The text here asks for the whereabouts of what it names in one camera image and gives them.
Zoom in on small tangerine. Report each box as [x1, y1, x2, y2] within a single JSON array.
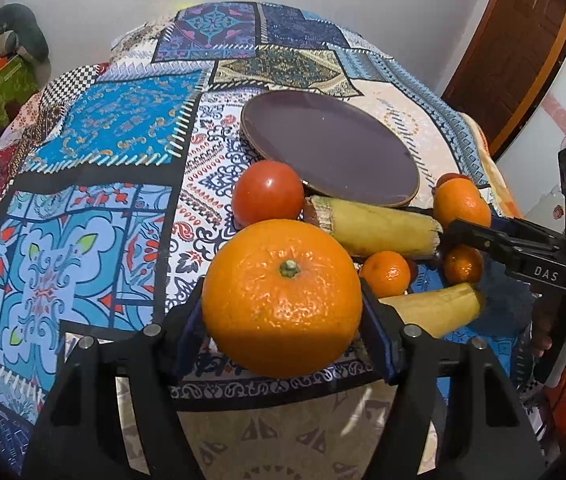
[[443, 245, 484, 285], [359, 250, 412, 298]]

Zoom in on short yellow sugarcane piece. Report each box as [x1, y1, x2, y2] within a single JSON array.
[[379, 283, 484, 338]]

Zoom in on long yellow sugarcane piece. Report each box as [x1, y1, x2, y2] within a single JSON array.
[[303, 195, 443, 260]]

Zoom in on large orange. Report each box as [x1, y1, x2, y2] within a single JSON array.
[[202, 220, 362, 379]]

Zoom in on medium orange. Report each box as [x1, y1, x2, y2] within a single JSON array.
[[432, 179, 492, 231]]

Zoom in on red-orange tomato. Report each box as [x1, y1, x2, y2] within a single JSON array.
[[232, 160, 305, 228]]

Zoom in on red apple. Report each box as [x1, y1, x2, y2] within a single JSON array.
[[436, 172, 468, 188]]

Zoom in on person's right hand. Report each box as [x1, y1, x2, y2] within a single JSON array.
[[531, 294, 560, 358]]

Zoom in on dark purple grape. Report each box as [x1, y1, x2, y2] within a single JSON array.
[[407, 260, 419, 283]]

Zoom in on orange yellow fleece blanket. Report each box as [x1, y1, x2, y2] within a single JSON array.
[[460, 113, 522, 218]]

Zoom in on patterned patchwork bedspread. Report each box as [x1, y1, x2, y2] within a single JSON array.
[[0, 2, 504, 478]]

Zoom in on dark purple round plate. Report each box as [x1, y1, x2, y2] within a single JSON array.
[[241, 90, 420, 207]]

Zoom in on brown wooden door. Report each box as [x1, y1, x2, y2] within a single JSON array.
[[443, 0, 566, 156]]

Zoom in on green patterned storage box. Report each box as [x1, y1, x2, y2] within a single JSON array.
[[0, 55, 38, 130]]

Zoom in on grey-green plush pillow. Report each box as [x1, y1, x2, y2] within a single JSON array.
[[0, 3, 49, 64]]

